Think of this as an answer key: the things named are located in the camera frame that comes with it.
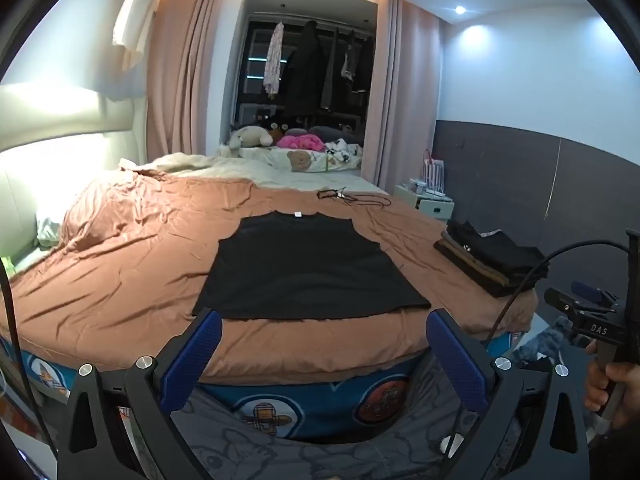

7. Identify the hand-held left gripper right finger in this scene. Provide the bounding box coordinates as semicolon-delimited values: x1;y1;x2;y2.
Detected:
425;309;591;480

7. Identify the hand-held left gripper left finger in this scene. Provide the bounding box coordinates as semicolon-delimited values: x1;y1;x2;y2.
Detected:
56;309;224;480

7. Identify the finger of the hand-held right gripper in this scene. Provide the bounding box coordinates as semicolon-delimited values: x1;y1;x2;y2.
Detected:
544;287;590;323
571;281;621;307

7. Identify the black sleeveless shirt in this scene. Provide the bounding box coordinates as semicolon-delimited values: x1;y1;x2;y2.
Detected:
191;211;432;321

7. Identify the stack of folded clothes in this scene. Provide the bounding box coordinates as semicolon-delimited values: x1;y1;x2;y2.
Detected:
433;219;551;299

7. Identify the person's right hand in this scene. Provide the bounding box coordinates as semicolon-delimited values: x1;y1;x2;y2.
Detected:
586;357;640;429

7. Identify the grey-blue shaggy rug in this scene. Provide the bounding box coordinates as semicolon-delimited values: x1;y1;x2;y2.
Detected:
510;312;596;366

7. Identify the orange-brown blanket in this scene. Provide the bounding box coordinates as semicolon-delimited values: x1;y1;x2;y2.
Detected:
0;172;538;381

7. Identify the white nightstand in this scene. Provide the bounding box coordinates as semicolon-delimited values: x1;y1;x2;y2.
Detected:
395;184;456;221

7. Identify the striped gift bag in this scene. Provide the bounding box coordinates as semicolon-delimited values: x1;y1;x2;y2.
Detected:
422;149;446;196

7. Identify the white pillow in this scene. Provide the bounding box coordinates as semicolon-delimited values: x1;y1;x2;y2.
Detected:
35;215;66;248

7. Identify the patterned white blanket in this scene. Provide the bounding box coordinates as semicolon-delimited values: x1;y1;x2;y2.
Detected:
240;146;363;173

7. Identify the cream plush toy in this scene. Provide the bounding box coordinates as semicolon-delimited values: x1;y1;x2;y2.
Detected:
217;126;273;157

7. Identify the pink cloth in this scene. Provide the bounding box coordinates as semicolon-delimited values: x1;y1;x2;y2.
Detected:
277;134;326;152

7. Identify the black and white patterned cloth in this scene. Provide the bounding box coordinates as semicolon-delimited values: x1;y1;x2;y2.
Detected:
325;137;362;163

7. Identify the pink curtain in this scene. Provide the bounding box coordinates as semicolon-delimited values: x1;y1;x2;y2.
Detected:
362;0;443;196
145;0;246;158

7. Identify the dark grey pillow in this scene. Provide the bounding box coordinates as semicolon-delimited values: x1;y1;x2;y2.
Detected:
307;125;363;145

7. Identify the cream padded headboard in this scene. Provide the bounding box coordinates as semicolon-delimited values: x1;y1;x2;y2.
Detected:
0;82;148;261

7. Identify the floral hanging garment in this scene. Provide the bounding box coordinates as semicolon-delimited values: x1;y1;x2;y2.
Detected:
263;21;286;100

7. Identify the black hanging coat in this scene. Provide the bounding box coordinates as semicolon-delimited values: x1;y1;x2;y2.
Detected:
285;20;331;116

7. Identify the grey hanging garment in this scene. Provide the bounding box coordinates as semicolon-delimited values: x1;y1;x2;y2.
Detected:
320;27;342;111

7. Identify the dark hanging garment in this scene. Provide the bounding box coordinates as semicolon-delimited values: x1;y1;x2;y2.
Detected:
340;30;362;93

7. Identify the white hanging shirt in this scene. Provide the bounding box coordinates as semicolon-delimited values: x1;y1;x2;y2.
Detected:
112;0;168;68

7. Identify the black cable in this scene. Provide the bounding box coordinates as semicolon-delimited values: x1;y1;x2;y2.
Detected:
0;260;57;466
442;241;632;461

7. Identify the thin black cord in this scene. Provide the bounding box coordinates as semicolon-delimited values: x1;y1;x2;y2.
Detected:
342;192;391;208

